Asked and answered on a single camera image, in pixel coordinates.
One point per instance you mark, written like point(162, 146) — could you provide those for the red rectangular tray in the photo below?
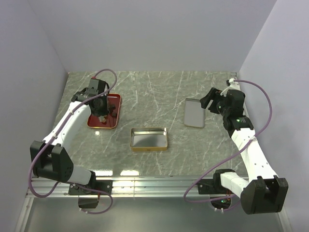
point(111, 122)

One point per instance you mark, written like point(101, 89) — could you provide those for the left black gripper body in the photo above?
point(104, 107)

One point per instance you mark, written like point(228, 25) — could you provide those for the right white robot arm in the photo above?
point(264, 191)

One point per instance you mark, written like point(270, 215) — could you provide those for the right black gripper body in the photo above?
point(221, 108)

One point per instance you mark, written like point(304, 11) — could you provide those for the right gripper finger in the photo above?
point(213, 93)
point(205, 101)

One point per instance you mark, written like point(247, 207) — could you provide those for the dark chocolate block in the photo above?
point(111, 107)

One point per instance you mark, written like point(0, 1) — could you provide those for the grey tin lid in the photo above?
point(194, 114)

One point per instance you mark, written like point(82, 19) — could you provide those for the aluminium rail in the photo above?
point(134, 186)

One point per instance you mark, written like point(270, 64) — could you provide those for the gold tin box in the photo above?
point(149, 139)

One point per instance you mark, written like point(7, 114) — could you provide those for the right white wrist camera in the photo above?
point(231, 84)

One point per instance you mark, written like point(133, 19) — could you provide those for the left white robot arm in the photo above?
point(49, 157)

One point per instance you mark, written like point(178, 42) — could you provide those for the metal tongs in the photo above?
point(102, 119)

